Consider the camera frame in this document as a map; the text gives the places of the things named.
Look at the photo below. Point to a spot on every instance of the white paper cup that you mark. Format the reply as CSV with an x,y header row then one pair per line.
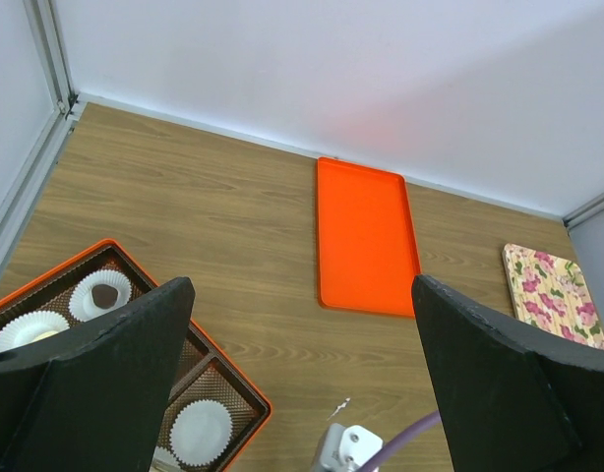
x,y
23,329
81,306
201,432

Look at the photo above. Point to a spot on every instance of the orange chocolate box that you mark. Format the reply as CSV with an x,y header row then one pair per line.
x,y
204,371

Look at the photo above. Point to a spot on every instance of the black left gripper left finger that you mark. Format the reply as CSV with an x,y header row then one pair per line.
x,y
92,398

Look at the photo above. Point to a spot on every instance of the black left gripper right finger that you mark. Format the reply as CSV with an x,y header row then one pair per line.
x,y
512,397

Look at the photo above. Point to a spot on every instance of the orange flat tray lid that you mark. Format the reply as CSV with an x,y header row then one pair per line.
x,y
366,244

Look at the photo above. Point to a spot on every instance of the floral patterned tray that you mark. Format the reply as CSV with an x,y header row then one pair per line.
x,y
550,293

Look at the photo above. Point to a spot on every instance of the pale round chocolate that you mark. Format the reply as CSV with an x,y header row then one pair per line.
x,y
44,335

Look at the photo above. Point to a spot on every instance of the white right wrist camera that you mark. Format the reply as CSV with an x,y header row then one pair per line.
x,y
344,449

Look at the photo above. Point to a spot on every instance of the aluminium frame post right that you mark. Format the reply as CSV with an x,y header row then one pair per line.
x,y
584,212

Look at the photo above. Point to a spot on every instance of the aluminium frame post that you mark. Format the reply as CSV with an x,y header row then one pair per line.
x,y
36,111
584,212

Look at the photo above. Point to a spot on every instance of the aluminium frame post left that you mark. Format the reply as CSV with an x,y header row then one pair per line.
x,y
36,111

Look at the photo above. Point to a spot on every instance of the dark brown chocolate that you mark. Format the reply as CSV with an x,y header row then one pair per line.
x,y
104,296

